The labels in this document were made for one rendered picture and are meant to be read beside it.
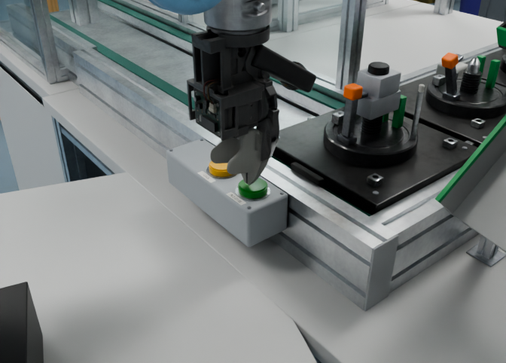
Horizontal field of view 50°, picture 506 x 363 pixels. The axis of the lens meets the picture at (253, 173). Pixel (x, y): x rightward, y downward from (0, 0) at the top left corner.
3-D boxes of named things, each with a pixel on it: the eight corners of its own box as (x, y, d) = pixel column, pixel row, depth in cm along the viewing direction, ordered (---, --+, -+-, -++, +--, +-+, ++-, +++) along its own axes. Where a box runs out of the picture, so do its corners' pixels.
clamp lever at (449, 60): (453, 98, 92) (451, 61, 87) (443, 94, 94) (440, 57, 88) (466, 85, 93) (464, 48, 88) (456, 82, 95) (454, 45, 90)
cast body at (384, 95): (370, 120, 78) (376, 74, 74) (347, 111, 81) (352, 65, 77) (407, 105, 83) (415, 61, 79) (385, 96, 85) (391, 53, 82)
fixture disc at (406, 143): (373, 176, 76) (375, 163, 75) (304, 139, 85) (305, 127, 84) (435, 146, 83) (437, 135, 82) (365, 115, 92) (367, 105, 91)
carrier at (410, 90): (486, 157, 84) (506, 80, 78) (367, 107, 100) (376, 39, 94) (563, 116, 97) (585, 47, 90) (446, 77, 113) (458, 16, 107)
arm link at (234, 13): (244, -24, 64) (290, -11, 58) (244, 15, 66) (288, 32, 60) (189, -15, 60) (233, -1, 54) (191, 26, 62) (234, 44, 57)
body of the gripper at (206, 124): (187, 123, 67) (181, 26, 61) (243, 106, 72) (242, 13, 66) (224, 147, 62) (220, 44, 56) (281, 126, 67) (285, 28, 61)
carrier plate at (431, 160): (375, 218, 71) (377, 204, 70) (259, 147, 87) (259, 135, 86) (480, 160, 83) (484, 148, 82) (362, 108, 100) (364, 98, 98)
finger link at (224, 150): (205, 184, 73) (202, 121, 68) (242, 170, 76) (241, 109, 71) (219, 195, 71) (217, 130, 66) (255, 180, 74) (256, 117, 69)
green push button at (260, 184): (250, 208, 72) (250, 195, 71) (232, 194, 75) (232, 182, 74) (273, 197, 74) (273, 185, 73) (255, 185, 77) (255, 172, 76)
